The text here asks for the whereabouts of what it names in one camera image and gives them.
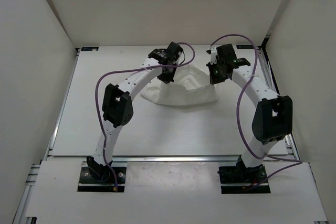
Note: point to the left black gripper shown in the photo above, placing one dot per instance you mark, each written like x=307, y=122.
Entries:
x=166, y=78

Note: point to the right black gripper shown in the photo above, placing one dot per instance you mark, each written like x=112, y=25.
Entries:
x=213, y=80

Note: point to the white pleated skirt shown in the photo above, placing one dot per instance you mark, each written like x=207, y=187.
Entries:
x=191, y=86

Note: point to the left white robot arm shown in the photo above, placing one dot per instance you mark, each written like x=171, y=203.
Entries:
x=117, y=108

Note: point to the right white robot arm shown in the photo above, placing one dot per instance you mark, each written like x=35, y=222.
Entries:
x=272, y=120

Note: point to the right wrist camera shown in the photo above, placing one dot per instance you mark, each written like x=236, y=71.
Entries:
x=212, y=51

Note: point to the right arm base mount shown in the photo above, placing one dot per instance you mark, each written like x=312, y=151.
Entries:
x=239, y=179

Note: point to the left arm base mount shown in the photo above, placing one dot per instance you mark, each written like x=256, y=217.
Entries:
x=100, y=178

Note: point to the aluminium frame rail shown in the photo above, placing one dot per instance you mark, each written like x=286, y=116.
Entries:
x=173, y=159

